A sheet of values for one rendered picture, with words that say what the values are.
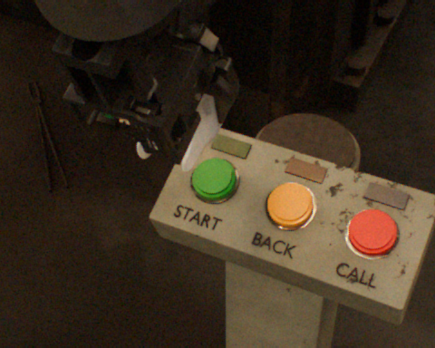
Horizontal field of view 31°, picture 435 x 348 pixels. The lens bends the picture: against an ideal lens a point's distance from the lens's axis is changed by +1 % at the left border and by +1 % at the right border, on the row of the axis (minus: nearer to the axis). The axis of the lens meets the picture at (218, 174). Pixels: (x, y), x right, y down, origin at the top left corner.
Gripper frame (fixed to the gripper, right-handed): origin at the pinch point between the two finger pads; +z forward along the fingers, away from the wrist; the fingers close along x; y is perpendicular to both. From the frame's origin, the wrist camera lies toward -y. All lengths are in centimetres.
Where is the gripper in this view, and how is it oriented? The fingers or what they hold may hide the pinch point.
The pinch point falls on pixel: (199, 125)
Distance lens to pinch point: 62.7
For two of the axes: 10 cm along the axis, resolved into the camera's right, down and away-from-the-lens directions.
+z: 1.7, 4.4, 8.8
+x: 9.1, 2.8, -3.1
